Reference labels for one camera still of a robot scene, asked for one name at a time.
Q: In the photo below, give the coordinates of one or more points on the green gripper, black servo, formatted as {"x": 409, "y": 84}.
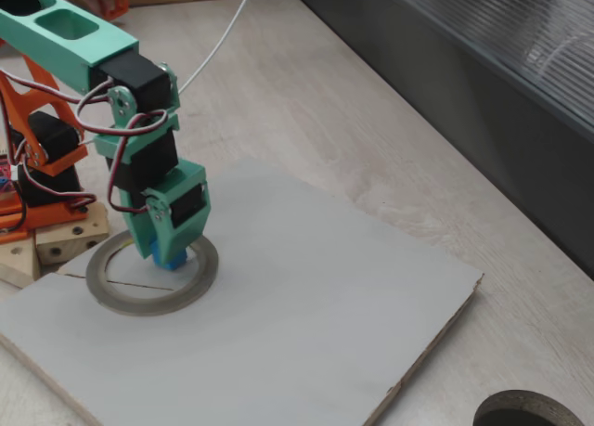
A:
{"x": 182, "y": 227}

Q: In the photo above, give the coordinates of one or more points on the blue cube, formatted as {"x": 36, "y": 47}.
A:
{"x": 174, "y": 261}

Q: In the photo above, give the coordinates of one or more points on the orange printed leader arm part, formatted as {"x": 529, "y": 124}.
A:
{"x": 116, "y": 1}

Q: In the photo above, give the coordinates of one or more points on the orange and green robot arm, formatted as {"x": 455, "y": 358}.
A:
{"x": 69, "y": 41}

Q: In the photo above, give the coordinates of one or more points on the large wooden base block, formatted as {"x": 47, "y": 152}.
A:
{"x": 69, "y": 245}

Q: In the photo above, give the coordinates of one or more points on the grey chipboard panel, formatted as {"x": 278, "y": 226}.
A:
{"x": 278, "y": 305}

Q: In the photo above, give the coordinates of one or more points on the small wooden block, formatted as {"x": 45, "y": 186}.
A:
{"x": 18, "y": 263}

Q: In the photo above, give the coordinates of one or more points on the ribbed glass desk partition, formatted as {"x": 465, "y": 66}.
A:
{"x": 464, "y": 73}

